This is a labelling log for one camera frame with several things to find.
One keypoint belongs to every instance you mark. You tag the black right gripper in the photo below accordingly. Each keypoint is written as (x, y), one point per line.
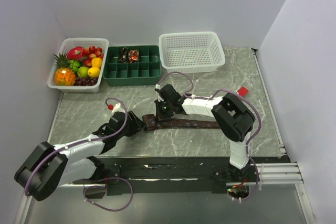
(159, 114)

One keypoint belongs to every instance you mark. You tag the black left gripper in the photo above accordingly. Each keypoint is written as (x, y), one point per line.
(137, 124)

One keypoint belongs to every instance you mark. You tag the brown floral necktie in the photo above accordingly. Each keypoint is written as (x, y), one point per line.
(152, 123)

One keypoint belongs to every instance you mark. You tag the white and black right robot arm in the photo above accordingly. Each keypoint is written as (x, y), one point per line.
(234, 119)

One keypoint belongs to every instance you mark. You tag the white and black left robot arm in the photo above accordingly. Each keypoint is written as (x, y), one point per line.
(50, 166)

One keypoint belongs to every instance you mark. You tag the green compartment organizer tray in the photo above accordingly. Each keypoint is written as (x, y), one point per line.
(146, 72)

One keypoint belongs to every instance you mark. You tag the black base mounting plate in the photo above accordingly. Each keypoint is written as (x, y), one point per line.
(170, 175)

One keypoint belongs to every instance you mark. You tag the white perforated empty basket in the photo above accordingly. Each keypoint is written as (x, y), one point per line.
(192, 52)

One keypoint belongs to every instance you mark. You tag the red patterned rolled tie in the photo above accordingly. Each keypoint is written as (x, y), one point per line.
(133, 56)

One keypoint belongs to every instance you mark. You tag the yellow lemon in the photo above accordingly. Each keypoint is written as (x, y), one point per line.
(94, 72)

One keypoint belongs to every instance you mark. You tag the dark rolled tie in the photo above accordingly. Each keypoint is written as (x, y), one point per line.
(123, 55)

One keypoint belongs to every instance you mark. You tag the red rectangular box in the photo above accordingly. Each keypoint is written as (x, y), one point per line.
(243, 91)

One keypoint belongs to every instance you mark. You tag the orange fruit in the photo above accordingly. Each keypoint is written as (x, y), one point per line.
(96, 62)

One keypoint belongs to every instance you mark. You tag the green apple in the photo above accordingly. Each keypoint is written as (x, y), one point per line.
(82, 72)

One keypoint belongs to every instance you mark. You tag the dark green fruit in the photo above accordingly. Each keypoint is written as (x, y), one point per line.
(74, 65)

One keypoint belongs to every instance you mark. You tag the orange pineapple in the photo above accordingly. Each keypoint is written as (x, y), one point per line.
(64, 75)

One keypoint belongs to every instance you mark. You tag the pink dragon fruit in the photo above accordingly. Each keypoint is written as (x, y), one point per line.
(75, 53)

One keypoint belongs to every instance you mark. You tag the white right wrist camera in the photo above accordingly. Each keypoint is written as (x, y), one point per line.
(157, 89)

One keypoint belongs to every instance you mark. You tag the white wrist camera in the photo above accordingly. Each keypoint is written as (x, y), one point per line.
(118, 107)
(157, 89)

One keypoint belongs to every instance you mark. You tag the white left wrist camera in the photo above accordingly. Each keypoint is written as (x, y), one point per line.
(118, 107)

